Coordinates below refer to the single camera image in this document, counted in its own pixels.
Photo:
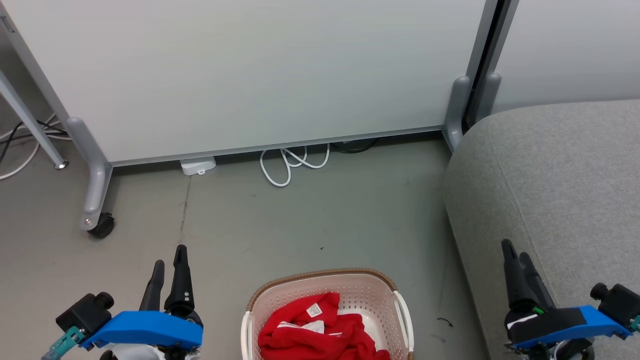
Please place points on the blue-covered left gripper body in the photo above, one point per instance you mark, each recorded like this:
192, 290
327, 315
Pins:
150, 327

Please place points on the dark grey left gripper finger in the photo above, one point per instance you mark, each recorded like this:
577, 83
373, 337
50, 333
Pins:
181, 280
154, 285

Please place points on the blue-covered right gripper body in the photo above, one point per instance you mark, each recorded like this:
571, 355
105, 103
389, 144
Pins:
565, 322

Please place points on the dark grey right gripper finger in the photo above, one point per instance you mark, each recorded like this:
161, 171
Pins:
540, 292
515, 280

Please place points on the plain red garment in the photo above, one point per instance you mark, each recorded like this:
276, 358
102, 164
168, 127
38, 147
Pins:
350, 344

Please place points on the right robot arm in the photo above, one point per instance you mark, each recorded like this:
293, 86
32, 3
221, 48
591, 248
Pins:
575, 351

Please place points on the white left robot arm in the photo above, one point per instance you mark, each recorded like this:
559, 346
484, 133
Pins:
140, 354

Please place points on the grey fabric sofa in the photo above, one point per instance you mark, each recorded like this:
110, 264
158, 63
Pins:
560, 190

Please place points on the black caster wheel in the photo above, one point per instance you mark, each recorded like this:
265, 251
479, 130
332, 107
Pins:
103, 225

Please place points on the small black floor scrap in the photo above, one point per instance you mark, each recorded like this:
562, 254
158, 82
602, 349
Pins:
445, 321

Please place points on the white power adapter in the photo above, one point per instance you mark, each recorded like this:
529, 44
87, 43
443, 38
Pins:
198, 165

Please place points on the grey partition leg with caster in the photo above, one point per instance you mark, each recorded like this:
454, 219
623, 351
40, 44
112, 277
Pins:
95, 175

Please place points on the white plastic laundry basket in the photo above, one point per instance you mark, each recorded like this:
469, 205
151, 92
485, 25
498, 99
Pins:
370, 300

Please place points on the short grey partition foot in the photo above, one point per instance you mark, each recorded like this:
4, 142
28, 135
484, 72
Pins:
489, 95
457, 110

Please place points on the grey metal table leg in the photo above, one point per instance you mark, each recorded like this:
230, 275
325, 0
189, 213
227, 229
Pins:
30, 117

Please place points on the wide white partition panel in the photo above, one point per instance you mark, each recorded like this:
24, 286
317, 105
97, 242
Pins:
250, 70

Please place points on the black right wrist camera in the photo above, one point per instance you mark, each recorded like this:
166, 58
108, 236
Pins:
620, 302

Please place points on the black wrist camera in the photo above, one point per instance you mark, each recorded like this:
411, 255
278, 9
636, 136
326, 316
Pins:
85, 312
620, 302

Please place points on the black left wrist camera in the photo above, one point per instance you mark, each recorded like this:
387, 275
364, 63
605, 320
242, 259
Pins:
85, 312

